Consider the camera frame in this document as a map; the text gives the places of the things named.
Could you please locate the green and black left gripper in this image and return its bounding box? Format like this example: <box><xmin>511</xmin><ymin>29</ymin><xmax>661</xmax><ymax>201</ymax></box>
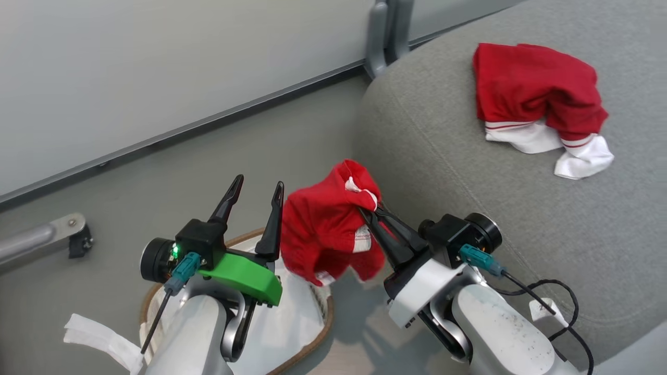
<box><xmin>175</xmin><ymin>174</ymin><xmax>286</xmax><ymax>307</ymax></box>

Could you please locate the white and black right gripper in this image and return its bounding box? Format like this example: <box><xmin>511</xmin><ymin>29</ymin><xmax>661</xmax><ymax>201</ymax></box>
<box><xmin>359</xmin><ymin>203</ymin><xmax>483</xmax><ymax>330</ymax></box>

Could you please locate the red garment with white trim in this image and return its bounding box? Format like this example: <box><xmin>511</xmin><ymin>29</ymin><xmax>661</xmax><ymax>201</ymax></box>
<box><xmin>280</xmin><ymin>159</ymin><xmax>389</xmax><ymax>287</ymax></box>

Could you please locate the red garment with white cuffs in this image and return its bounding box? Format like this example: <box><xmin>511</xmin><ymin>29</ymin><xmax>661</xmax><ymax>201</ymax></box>
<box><xmin>473</xmin><ymin>43</ymin><xmax>615</xmax><ymax>180</ymax></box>

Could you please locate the grey fabric sofa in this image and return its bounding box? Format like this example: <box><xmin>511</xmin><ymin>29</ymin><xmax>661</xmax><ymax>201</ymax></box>
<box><xmin>354</xmin><ymin>0</ymin><xmax>667</xmax><ymax>366</ymax></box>

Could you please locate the black caster wheel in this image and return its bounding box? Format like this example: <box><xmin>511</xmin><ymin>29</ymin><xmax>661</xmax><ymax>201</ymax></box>
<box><xmin>68</xmin><ymin>224</ymin><xmax>94</xmax><ymax>259</ymax></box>

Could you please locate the grey wall base rail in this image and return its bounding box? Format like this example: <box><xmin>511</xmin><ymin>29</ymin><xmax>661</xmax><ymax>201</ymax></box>
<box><xmin>0</xmin><ymin>0</ymin><xmax>527</xmax><ymax>211</ymax></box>

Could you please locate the white fabric basket strap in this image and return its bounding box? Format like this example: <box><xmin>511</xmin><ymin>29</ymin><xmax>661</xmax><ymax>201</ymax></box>
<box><xmin>64</xmin><ymin>312</ymin><xmax>144</xmax><ymax>375</ymax></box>

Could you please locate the silver metal frame leg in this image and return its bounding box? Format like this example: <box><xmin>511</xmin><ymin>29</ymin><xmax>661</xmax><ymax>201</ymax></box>
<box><xmin>0</xmin><ymin>212</ymin><xmax>87</xmax><ymax>271</ymax></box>

